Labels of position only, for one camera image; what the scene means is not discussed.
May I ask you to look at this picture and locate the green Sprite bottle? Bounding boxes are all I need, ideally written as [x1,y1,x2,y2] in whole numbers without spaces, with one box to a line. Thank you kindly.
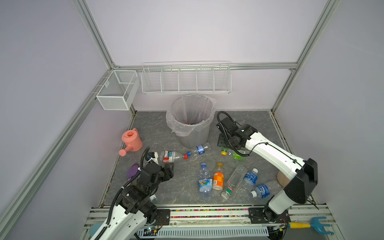
[221,148,234,156]

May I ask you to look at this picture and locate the red label clear bottle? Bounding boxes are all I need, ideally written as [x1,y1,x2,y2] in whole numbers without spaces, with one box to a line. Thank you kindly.
[160,150,189,163]

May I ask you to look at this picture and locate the Pocari Sweat bottle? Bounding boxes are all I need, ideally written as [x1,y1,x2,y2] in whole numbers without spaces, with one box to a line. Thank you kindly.
[150,195,157,203]

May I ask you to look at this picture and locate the orange NFC juice bottle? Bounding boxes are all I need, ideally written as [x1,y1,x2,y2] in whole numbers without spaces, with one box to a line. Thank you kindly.
[213,162,224,191]

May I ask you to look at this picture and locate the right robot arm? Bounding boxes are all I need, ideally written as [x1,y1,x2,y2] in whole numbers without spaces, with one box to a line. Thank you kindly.
[217,111,318,223]

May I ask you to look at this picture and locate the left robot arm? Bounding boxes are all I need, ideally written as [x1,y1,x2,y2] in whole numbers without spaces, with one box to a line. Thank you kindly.
[91,147,174,240]

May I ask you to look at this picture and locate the grey mesh waste bin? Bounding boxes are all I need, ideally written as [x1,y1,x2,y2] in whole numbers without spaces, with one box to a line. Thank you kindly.
[170,94,214,149]

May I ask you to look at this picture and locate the clear plastic bin liner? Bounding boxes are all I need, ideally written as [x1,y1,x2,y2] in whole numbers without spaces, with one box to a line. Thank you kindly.
[165,94,217,138]

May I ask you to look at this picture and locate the lime green label bottle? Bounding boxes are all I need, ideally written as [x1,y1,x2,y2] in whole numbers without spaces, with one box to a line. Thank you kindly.
[232,152,249,162]

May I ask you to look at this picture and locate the small crushed blue bottle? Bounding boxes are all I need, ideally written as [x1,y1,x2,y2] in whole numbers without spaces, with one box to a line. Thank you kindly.
[187,143,211,157]

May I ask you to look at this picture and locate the tall clear bottle green-red cap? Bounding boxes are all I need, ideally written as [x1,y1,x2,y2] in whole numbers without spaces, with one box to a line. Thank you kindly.
[221,165,247,200]

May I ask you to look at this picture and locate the pink watering can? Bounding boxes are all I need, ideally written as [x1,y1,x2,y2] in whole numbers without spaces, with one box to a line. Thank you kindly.
[119,128,143,157]

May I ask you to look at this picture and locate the blue cartoon label water bottle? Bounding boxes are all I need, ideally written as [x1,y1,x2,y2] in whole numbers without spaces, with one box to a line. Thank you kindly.
[198,163,213,197]

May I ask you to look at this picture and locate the blue label bottle right front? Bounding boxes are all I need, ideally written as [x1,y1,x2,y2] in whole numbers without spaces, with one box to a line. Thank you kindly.
[250,180,283,199]

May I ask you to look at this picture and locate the potted green plant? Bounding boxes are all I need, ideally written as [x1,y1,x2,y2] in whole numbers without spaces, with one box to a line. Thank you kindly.
[277,171,291,188]

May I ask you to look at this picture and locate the small white mesh basket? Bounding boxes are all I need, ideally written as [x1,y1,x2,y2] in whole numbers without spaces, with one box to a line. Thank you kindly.
[96,70,140,111]

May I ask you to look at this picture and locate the blue yellow toy rake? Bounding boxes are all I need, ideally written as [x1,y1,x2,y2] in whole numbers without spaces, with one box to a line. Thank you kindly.
[288,217,334,235]

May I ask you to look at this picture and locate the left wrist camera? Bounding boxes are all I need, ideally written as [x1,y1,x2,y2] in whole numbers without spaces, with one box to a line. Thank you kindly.
[146,152,159,165]

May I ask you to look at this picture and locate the purple spoon pink handle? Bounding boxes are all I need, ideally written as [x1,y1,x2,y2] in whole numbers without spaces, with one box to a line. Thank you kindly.
[127,163,140,180]

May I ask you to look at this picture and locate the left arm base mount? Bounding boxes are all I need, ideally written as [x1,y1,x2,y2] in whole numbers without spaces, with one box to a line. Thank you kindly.
[146,209,171,226]

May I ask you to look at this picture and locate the long white wire shelf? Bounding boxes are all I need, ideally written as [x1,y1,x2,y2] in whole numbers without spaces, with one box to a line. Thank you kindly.
[141,61,232,95]

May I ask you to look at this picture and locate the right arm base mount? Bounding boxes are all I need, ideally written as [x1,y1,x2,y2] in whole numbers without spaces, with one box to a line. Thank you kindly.
[248,207,291,224]

